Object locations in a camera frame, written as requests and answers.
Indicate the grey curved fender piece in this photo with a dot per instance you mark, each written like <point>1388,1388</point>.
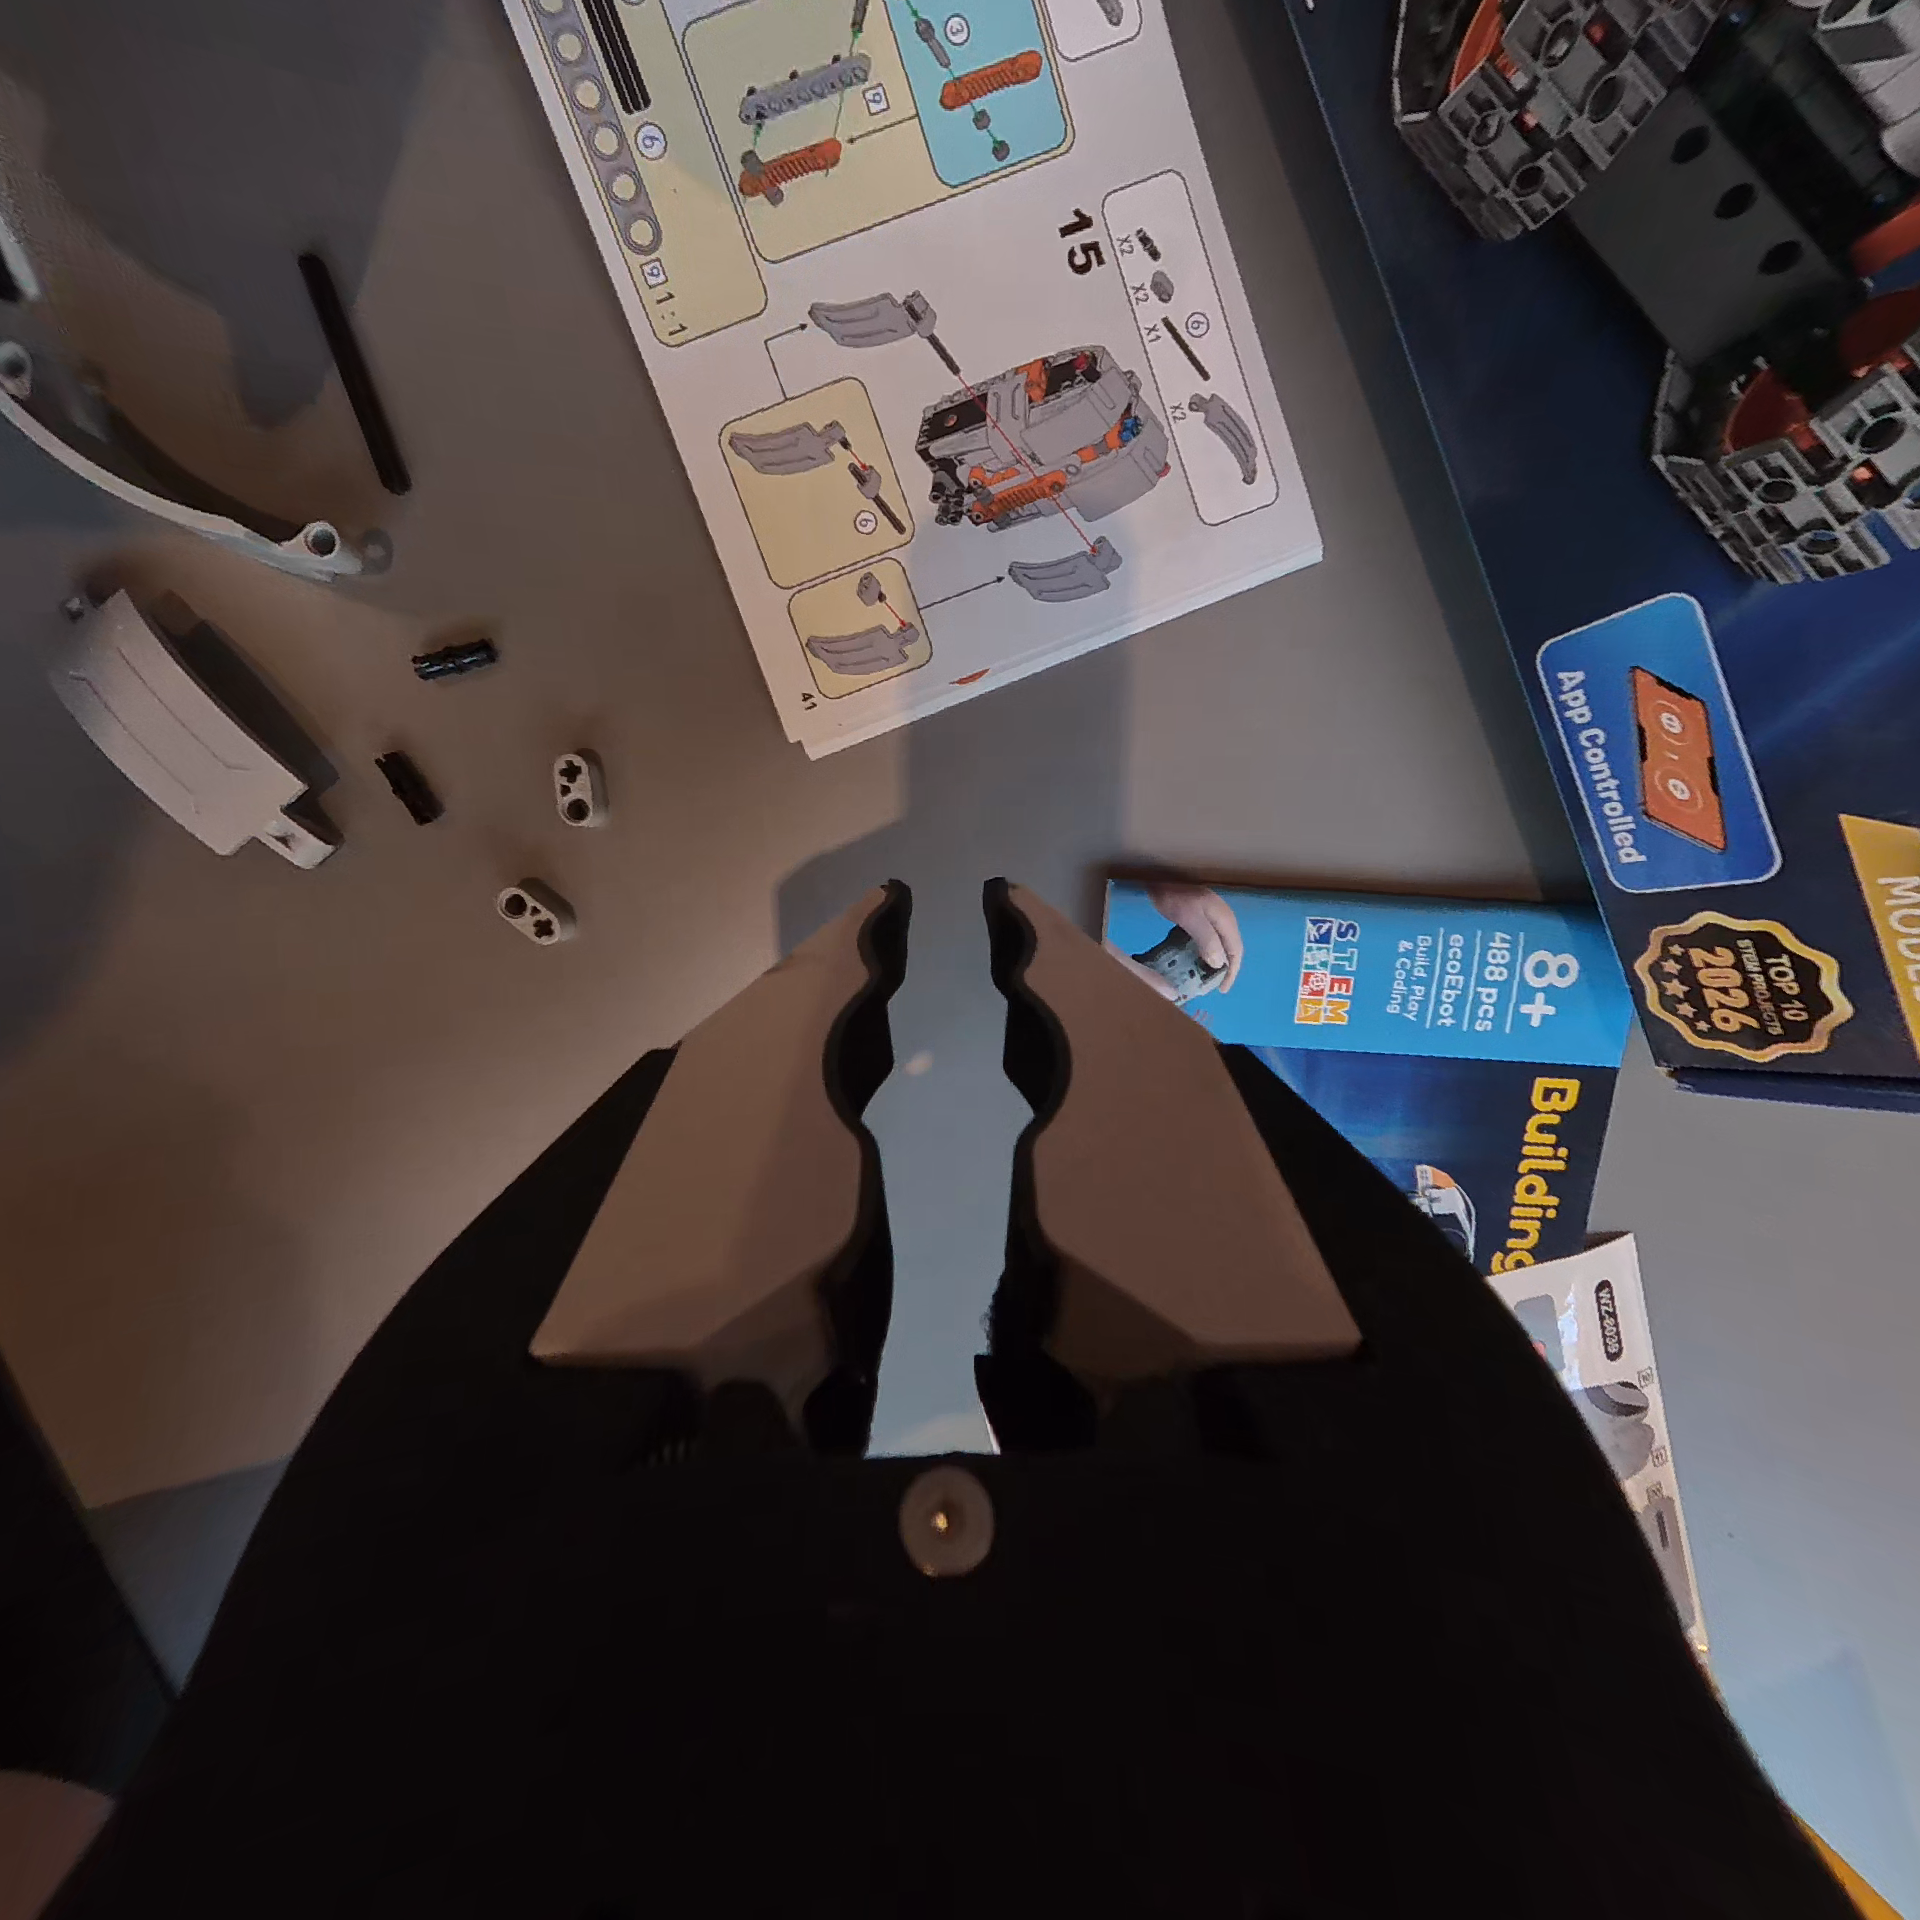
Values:
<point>182,504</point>
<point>182,720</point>

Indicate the blue robot kit booklet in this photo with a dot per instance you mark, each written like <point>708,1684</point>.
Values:
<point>1425,975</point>

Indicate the open instruction manual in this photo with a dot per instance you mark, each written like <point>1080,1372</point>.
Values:
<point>991,600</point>

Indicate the black axle rod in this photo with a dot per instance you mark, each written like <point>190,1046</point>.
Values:
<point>352,375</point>

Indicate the grey two-hole connector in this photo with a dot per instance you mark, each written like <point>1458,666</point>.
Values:
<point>535,909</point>
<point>578,784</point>

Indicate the yellow flat object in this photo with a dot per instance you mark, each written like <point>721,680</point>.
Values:
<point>1882,1881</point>

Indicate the black connector pin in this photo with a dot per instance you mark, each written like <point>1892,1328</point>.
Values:
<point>456,657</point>
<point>407,784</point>

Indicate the clear plastic parts bag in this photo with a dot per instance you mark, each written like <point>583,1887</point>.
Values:
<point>1606,1349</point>

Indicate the blue robot kit box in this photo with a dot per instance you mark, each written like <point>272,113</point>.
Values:
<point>1499,600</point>

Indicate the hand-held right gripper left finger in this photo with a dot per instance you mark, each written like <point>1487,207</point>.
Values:
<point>721,1200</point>

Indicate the grey desk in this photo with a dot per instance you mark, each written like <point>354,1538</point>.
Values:
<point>1201,751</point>

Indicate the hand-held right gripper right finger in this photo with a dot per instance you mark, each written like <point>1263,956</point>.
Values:
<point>1184,1200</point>

